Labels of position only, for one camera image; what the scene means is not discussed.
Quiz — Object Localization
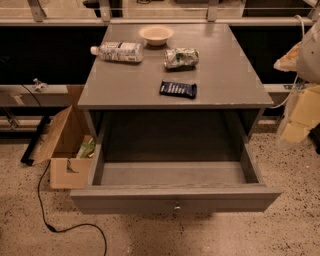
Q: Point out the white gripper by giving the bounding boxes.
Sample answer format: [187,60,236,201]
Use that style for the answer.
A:
[273,20,320,144]

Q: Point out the blue rxbar blueberry bar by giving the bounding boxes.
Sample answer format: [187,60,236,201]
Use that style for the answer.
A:
[159,81,197,99]

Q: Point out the open grey top drawer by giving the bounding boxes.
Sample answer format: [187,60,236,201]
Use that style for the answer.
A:
[69,111,283,215]

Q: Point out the grey wooden cabinet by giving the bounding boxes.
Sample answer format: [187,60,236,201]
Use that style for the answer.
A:
[77,23,275,141]

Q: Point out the white ceramic bowl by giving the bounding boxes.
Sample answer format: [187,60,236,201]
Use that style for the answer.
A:
[139,25,174,46]

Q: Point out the clear plastic water bottle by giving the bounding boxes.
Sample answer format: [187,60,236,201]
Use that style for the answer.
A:
[90,41,144,63]

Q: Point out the green package in box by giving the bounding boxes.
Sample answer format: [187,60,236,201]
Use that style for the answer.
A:
[76,136,95,158]

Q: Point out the open cardboard box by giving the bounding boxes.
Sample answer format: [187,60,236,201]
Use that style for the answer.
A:
[32,84,98,191]

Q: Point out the small clear crumpled wrapper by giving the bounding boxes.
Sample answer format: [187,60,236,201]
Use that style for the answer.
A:
[33,78,48,92]

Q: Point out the black metal stand leg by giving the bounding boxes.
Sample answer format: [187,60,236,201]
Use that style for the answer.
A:
[21,115,50,166]

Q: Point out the white cable on right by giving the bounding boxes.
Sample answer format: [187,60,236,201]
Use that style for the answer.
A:
[269,14,307,110]

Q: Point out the metal railing frame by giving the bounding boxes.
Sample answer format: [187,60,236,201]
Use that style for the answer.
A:
[0,0,320,25]

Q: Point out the black power cable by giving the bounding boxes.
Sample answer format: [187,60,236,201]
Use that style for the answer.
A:
[21,84,108,256]

